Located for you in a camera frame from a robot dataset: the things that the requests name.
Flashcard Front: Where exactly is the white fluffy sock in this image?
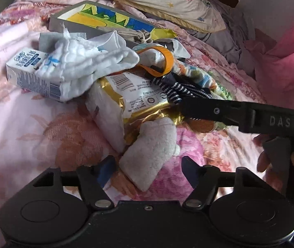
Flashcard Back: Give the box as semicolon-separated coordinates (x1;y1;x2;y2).
119;117;178;192

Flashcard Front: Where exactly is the black white striped sock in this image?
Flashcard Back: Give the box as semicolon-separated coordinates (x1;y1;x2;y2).
145;72;213;105

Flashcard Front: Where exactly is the white quilted cloth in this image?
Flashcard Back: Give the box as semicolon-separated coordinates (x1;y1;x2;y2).
35;27;140;102

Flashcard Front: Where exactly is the grey cloth piece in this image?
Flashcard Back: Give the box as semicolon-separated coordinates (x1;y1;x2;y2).
153;38;191;59

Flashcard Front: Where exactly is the beige linen drawstring pouch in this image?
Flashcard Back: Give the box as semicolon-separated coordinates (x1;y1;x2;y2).
96;26;153;44

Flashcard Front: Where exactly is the person's right hand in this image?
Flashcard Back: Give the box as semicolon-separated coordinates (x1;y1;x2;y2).
252;133;294;173

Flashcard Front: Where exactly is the colourful patterned cloth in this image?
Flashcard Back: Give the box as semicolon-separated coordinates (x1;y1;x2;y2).
172;59;236;132

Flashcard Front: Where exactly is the pink curtain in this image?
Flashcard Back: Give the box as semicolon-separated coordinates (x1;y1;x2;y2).
244;25;294;109

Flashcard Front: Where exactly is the grey crumpled blanket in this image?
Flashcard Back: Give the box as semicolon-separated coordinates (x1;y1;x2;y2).
187;0;256;76

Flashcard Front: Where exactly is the pink floral bed sheet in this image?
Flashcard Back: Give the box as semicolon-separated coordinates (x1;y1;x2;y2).
0;0;266;247

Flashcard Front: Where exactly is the gold snack package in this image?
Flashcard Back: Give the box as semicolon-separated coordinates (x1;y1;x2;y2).
98;72;183;145

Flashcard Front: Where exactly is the white blue milk carton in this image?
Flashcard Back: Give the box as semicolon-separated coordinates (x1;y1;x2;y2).
6;48;61;101

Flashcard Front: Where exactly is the orange strap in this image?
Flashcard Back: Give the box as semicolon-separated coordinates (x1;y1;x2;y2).
136;45;176;77

